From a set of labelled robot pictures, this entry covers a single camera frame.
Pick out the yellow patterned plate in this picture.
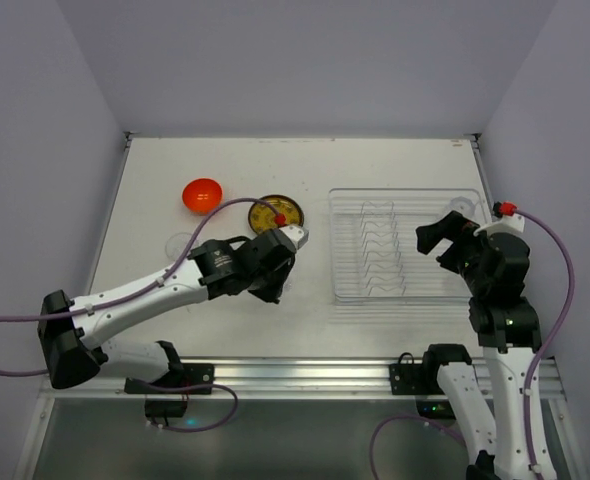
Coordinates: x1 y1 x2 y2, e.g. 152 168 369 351
247 194 304 235

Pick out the orange plastic bowl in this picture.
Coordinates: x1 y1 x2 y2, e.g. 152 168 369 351
181 178 223 215

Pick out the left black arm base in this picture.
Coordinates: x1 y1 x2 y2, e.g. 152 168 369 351
124 362 215 427

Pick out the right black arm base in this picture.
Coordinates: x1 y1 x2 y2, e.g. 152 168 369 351
389 344 471 420

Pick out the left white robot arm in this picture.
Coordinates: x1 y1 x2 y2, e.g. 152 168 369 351
38 225 309 393

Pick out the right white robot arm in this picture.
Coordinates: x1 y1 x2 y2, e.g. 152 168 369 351
416 211 558 479

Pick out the clear plastic dish rack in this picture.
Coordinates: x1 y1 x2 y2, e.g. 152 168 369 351
329 188 490 304

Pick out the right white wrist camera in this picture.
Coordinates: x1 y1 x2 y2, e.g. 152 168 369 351
474 202 525 236

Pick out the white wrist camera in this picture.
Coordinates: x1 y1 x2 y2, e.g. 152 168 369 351
279 224 309 251
474 202 525 236

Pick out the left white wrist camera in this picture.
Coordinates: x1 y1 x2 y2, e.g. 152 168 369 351
279 224 309 251

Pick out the aluminium front rail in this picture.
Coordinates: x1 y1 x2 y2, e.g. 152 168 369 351
39 357 565 401

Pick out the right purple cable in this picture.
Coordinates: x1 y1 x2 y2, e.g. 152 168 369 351
369 202 575 480

